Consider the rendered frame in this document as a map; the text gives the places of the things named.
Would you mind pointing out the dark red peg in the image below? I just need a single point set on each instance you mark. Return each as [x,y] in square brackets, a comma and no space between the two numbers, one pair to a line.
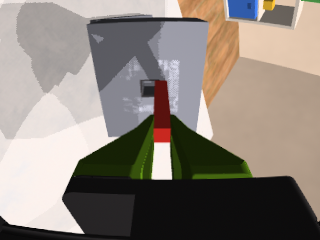
[162,126]

